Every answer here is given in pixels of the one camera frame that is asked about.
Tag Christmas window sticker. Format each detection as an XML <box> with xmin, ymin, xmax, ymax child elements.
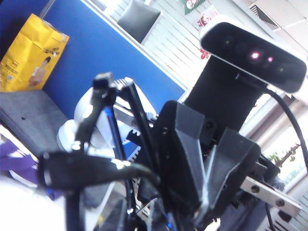
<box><xmin>184</xmin><ymin>0</ymin><xmax>210</xmax><ymax>15</ymax></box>

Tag black framed glasses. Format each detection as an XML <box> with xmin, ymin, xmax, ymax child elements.
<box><xmin>37</xmin><ymin>72</ymin><xmax>161</xmax><ymax>200</ymax></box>

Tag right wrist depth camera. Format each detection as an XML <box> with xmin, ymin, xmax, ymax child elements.
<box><xmin>199</xmin><ymin>14</ymin><xmax>308</xmax><ymax>93</ymax></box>

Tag grey square panel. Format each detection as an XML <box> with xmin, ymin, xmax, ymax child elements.
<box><xmin>117</xmin><ymin>0</ymin><xmax>162</xmax><ymax>44</ymax></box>

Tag white rounded device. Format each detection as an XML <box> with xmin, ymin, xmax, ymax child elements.
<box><xmin>57</xmin><ymin>77</ymin><xmax>157</xmax><ymax>159</ymax></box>

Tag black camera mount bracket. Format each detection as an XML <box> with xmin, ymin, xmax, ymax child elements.
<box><xmin>186</xmin><ymin>57</ymin><xmax>265</xmax><ymax>135</ymax></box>

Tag ceiling air vent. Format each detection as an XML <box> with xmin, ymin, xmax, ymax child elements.
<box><xmin>249</xmin><ymin>3</ymin><xmax>280</xmax><ymax>31</ymax></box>

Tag yellow paper bag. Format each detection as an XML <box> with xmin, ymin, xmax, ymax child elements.
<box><xmin>0</xmin><ymin>13</ymin><xmax>70</xmax><ymax>92</ymax></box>

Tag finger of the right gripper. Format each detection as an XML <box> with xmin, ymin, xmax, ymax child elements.
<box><xmin>175</xmin><ymin>103</ymin><xmax>208</xmax><ymax>213</ymax></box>
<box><xmin>204</xmin><ymin>127</ymin><xmax>261</xmax><ymax>215</ymax></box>

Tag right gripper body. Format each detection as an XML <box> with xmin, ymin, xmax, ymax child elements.
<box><xmin>154</xmin><ymin>100</ymin><xmax>302</xmax><ymax>226</ymax></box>

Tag red paper cutting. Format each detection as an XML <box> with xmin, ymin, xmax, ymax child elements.
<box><xmin>196</xmin><ymin>6</ymin><xmax>218</xmax><ymax>31</ymax></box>

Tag black camera cable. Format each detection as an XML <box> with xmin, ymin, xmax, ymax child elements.
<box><xmin>266</xmin><ymin>88</ymin><xmax>308</xmax><ymax>174</ymax></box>

